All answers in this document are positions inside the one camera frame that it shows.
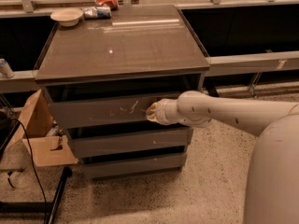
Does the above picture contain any grey metal railing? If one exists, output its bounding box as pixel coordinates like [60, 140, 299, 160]
[0, 0, 299, 93]

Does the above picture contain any black cable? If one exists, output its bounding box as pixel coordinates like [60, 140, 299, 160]
[6, 119, 48, 210]

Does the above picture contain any white can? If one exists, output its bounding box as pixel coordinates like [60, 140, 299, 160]
[0, 59, 14, 78]

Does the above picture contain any red snack bag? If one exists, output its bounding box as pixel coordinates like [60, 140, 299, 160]
[95, 0, 119, 10]

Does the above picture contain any black stand base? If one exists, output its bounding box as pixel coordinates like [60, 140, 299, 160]
[0, 166, 73, 224]

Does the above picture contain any cardboard box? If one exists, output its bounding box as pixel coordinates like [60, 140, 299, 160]
[7, 90, 78, 167]

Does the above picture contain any grey drawer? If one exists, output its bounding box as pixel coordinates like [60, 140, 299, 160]
[81, 152, 187, 179]
[49, 92, 179, 129]
[68, 127, 193, 158]

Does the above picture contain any grey middle drawer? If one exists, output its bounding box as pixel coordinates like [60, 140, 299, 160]
[68, 127, 193, 158]

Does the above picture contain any white bowl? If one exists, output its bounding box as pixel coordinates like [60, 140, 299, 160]
[50, 7, 83, 27]

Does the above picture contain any grey top drawer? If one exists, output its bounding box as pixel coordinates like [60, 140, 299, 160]
[49, 92, 179, 129]

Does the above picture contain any grey drawer cabinet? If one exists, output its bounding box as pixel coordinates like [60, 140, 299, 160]
[36, 6, 209, 166]

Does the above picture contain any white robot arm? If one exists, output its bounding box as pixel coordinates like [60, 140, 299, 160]
[146, 91, 299, 224]

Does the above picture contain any blue white snack bag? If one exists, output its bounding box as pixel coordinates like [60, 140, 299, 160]
[82, 7, 111, 19]

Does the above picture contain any grey bottom drawer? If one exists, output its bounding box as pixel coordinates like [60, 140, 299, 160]
[81, 152, 187, 179]

